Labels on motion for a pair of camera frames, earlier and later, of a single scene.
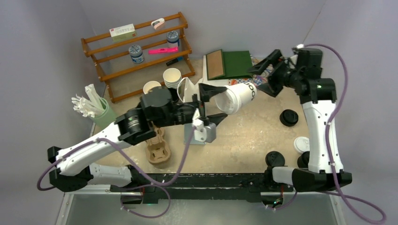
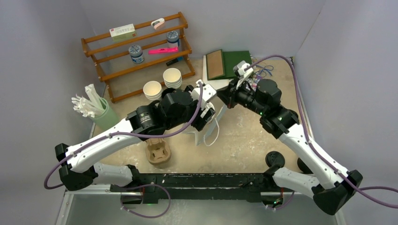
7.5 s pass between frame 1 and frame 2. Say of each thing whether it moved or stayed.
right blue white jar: stayed
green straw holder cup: stayed
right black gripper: moved
